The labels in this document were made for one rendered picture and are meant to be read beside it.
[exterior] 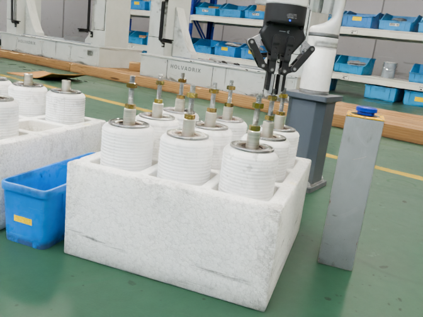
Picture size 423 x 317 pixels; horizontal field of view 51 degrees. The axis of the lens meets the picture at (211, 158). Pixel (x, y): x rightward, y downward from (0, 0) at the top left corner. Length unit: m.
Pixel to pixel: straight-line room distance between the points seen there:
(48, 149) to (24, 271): 0.32
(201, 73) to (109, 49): 1.18
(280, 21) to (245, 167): 0.27
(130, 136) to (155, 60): 2.99
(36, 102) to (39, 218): 0.43
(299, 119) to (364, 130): 0.54
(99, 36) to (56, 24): 4.11
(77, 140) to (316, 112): 0.70
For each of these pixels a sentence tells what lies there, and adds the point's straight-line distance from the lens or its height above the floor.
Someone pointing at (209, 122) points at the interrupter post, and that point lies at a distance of 0.89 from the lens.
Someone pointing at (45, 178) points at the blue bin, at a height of 0.09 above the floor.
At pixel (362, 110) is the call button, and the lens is 0.90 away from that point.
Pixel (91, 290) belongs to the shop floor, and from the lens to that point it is 0.79.
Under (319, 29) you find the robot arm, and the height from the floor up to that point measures 0.49.
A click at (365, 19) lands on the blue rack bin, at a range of 5.74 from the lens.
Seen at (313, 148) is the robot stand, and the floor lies 0.14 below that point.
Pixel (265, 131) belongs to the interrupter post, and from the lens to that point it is 0.86.
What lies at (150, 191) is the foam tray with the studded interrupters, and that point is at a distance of 0.76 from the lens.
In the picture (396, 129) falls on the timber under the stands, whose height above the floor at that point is 0.06.
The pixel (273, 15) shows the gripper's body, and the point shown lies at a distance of 0.83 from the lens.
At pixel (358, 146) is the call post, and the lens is 0.90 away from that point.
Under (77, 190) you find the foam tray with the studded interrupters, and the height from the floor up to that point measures 0.13.
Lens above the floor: 0.41
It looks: 14 degrees down
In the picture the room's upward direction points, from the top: 7 degrees clockwise
